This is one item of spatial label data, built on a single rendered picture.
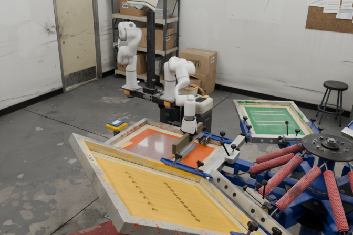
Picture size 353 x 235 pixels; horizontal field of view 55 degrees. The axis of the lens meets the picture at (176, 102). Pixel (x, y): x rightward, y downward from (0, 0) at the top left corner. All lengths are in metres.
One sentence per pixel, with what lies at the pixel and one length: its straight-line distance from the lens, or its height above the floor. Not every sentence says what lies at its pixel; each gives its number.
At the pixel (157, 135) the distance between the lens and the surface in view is 2.66.
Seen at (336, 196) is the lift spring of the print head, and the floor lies 1.19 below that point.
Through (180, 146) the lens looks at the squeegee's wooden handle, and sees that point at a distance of 2.23.
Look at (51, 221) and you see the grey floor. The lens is 3.47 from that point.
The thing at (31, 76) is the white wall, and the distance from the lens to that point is 5.91.
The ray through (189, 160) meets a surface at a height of 0.96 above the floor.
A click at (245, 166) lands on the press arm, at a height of 1.03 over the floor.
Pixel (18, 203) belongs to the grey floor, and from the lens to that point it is 3.78.
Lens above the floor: 2.21
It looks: 22 degrees down
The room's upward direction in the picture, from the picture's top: 2 degrees clockwise
